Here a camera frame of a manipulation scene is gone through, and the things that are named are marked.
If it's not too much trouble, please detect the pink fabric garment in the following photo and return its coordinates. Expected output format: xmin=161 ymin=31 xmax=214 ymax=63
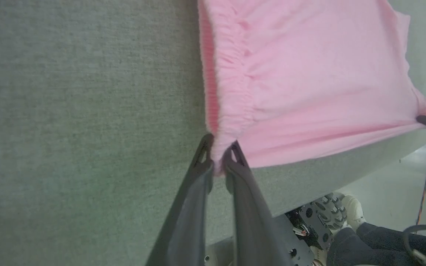
xmin=197 ymin=0 xmax=426 ymax=177

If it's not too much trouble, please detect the grey roller wheel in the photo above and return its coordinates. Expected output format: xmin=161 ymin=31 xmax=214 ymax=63
xmin=311 ymin=192 xmax=348 ymax=231

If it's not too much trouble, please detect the person's legs and shoe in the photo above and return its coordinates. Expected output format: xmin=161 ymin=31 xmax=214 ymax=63
xmin=326 ymin=222 xmax=426 ymax=266

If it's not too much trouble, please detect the grey fabric sofa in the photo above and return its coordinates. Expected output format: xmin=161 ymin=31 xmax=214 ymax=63
xmin=0 ymin=0 xmax=426 ymax=266

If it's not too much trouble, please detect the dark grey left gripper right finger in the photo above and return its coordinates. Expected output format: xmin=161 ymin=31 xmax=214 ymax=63
xmin=223 ymin=141 xmax=295 ymax=266

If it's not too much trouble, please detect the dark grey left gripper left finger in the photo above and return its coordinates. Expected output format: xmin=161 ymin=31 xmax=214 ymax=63
xmin=145 ymin=133 xmax=214 ymax=266

